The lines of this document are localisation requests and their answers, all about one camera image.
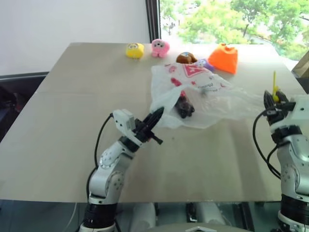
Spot white rounded robot body shells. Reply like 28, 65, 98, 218
118, 201, 244, 232

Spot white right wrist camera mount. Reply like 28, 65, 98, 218
268, 95, 309, 133

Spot dark maroon plush toy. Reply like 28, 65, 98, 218
174, 90, 196, 119

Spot orange cone plush toy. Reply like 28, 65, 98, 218
208, 43, 239, 74

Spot translucent white printed plastic bag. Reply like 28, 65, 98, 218
150, 63, 267, 130

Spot dark window frame post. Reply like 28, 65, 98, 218
145, 0, 162, 44

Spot pink octopus plush toy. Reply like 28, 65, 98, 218
151, 39, 170, 58

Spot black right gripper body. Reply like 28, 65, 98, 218
264, 101, 297, 126

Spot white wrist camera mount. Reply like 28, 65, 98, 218
112, 109, 143, 146
268, 95, 309, 133

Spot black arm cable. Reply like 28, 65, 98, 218
86, 113, 114, 202
253, 109, 283, 180

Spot brown cardboard box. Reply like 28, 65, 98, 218
291, 51, 309, 95

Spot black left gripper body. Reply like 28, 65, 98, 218
131, 118, 164, 146

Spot brown round plush toy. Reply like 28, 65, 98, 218
176, 51, 199, 65

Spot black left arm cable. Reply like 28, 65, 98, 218
86, 113, 114, 202

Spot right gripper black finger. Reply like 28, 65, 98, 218
263, 89, 275, 108
276, 90, 290, 104

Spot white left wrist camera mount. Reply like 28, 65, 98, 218
112, 109, 143, 146

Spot purple white plush toy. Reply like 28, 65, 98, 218
196, 58, 215, 72

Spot yellow cube plush toy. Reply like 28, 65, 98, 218
125, 42, 145, 59

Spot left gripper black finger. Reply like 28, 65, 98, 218
146, 110, 166, 129
142, 106, 166, 126

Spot black furniture beside table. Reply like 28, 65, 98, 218
0, 71, 50, 115

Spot yellow plastic stick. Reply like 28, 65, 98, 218
271, 70, 281, 102

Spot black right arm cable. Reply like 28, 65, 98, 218
253, 109, 283, 180

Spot thin white cable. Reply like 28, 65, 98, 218
69, 202, 78, 229

